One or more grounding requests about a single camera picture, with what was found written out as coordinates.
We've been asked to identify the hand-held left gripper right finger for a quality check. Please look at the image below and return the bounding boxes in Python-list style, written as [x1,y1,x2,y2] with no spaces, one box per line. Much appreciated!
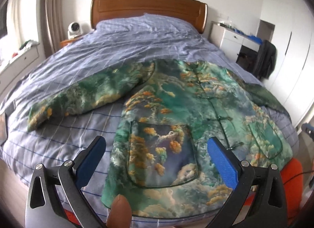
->
[207,137,288,228]

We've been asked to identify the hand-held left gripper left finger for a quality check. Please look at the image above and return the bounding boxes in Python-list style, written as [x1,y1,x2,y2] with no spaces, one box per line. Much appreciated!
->
[25,135,107,228]

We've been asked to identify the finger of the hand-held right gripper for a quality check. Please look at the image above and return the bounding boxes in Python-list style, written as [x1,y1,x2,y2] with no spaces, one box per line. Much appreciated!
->
[301,123,314,142]

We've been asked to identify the green cloud print padded jacket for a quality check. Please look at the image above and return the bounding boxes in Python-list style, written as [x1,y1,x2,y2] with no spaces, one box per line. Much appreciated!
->
[27,58,293,220]

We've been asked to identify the person's left hand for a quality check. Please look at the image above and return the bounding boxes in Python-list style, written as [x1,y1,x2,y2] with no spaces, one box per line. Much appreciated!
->
[106,194,132,228]

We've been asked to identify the orange garment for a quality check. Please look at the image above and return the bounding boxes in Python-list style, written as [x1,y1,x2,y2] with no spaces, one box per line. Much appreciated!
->
[245,158,303,228]

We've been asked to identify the white wardrobe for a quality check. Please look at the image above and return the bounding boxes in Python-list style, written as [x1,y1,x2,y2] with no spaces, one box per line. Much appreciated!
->
[264,0,314,128]

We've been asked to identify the dark hanging garment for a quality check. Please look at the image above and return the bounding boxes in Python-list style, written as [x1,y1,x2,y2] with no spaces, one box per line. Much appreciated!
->
[253,40,277,80]

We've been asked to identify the blue items on desk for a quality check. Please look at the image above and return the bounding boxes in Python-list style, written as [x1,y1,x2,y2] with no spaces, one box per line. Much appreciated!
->
[245,35,263,45]

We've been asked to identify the bed with blue checked quilt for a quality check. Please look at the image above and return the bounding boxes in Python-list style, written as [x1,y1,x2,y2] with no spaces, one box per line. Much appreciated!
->
[0,13,298,227]

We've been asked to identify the wooden nightstand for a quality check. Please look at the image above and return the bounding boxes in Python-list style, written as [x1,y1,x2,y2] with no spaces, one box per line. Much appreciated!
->
[60,38,81,49]

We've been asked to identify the white desk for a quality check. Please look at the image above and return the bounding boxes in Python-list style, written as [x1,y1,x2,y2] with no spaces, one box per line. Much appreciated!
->
[210,21,262,64]

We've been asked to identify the white window cabinet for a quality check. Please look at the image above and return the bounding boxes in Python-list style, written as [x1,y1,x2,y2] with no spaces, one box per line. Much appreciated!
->
[0,42,40,83]

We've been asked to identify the green and white cloth pile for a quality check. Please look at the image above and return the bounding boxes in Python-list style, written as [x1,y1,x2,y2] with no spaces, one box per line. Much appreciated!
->
[19,39,40,52]

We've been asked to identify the white table fan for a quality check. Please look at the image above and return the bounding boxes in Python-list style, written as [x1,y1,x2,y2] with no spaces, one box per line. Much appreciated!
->
[67,22,84,39]

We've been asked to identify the beige curtain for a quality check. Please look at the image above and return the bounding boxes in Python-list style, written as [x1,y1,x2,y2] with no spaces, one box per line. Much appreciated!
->
[43,0,65,59]

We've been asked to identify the wooden bed headboard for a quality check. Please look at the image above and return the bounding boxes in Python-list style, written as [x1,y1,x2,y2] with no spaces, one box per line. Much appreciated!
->
[90,0,208,34]

